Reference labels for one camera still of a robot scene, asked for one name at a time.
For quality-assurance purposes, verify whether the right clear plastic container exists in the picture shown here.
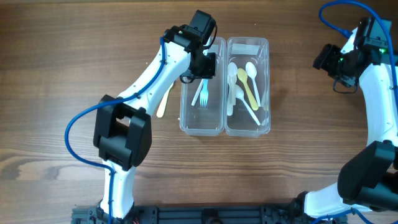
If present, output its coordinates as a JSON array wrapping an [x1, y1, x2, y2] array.
[[226, 37, 271, 138]]

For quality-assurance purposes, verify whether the clear plastic container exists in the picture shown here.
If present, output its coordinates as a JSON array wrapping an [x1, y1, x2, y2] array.
[[180, 37, 226, 136], [226, 37, 271, 138]]

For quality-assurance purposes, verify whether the yellow plastic spoon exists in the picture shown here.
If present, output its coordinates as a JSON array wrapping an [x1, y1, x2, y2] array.
[[237, 68, 259, 111]]

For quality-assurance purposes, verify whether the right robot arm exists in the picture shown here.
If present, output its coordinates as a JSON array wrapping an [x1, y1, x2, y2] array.
[[288, 17, 397, 223]]

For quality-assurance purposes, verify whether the white spoon thick handle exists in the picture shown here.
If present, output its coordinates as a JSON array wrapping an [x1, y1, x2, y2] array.
[[234, 85, 260, 126]]

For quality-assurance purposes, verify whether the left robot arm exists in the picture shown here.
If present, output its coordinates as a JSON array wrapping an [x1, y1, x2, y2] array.
[[64, 10, 218, 223]]

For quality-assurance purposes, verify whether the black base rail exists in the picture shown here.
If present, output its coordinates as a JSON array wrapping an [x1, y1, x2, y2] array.
[[72, 203, 312, 224]]

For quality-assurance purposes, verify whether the left clear plastic container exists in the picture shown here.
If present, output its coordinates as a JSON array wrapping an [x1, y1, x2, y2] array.
[[180, 37, 226, 136]]

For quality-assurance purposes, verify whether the white fork crossing blue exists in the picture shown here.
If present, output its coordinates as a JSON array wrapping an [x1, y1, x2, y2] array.
[[191, 80, 204, 106]]

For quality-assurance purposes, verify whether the light blue plastic fork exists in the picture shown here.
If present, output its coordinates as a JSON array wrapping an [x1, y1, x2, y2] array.
[[200, 79, 209, 108]]

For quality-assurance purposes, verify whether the left blue cable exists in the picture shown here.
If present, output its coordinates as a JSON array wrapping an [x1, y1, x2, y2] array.
[[64, 36, 166, 224]]

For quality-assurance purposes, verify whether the yellow plastic fork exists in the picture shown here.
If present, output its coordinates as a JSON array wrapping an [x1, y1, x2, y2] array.
[[156, 82, 174, 118]]

